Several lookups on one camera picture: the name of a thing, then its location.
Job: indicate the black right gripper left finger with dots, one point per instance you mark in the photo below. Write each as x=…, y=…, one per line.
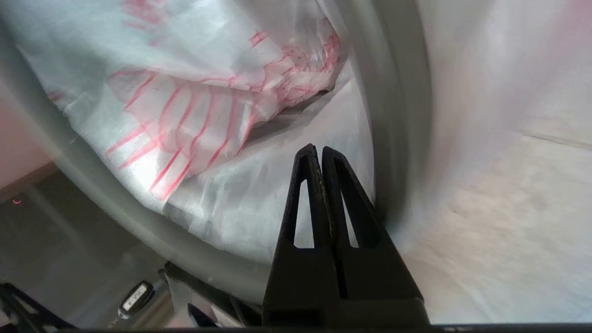
x=300, y=277

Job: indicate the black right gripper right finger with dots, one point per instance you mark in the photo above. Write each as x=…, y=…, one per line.
x=374, y=282

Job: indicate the black robot chassis with switch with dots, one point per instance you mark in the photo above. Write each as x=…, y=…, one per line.
x=115, y=286

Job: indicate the white red-print bag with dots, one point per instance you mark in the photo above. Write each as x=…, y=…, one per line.
x=208, y=115

